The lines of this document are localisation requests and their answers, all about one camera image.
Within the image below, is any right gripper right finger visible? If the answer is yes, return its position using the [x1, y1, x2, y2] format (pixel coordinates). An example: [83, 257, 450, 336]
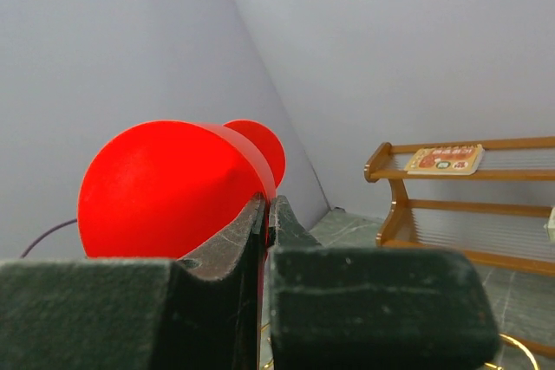
[268, 196, 500, 369]

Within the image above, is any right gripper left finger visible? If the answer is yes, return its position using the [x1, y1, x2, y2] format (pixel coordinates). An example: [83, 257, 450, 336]
[1, 195, 264, 369]

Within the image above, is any red wine glass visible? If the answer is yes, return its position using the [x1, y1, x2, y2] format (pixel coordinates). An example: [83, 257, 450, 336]
[76, 118, 288, 260]

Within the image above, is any gold wine glass rack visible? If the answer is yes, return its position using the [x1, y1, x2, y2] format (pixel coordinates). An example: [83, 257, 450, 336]
[258, 321, 539, 370]

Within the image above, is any wooden shelf rack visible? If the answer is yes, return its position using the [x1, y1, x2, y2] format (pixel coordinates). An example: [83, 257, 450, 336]
[364, 136, 554, 276]

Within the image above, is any green white small box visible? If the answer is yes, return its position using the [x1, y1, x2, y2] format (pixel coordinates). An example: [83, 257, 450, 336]
[545, 207, 555, 243]

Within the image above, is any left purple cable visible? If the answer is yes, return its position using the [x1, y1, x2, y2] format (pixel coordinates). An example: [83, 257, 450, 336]
[19, 218, 79, 259]

